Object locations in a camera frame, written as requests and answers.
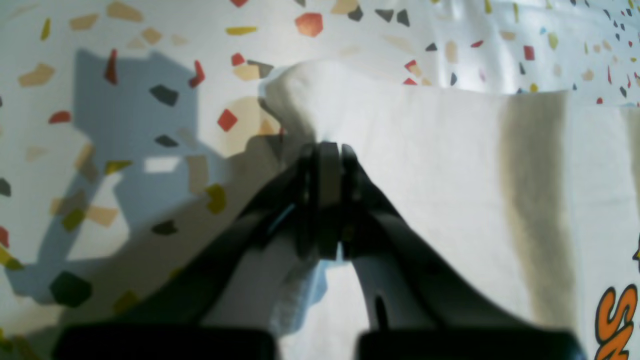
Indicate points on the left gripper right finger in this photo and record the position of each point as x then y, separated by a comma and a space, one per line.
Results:
418, 306

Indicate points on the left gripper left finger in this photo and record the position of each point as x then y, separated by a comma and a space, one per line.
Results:
219, 306

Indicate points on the white printed T-shirt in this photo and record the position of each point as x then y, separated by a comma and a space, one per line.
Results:
533, 198

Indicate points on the terrazzo patterned tablecloth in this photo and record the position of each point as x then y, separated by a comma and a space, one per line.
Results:
114, 113

